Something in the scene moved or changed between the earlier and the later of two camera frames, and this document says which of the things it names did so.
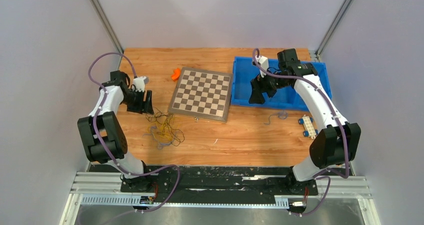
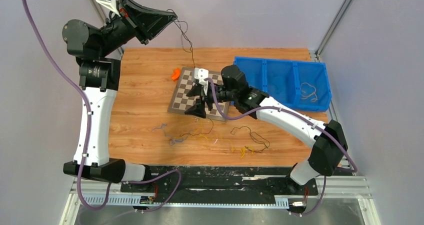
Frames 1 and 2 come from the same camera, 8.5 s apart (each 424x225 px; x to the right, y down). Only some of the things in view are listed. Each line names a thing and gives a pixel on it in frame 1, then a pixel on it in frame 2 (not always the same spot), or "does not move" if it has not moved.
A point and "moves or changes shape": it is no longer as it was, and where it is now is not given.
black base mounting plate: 219,180 does not move
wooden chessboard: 202,94 does not move
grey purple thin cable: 159,145 moves or changes shape
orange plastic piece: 176,75 does not move
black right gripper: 259,86 → 199,109
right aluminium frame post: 339,19 does not move
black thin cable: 165,119 → 183,26
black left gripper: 144,107 → 142,22
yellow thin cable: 161,133 → 242,149
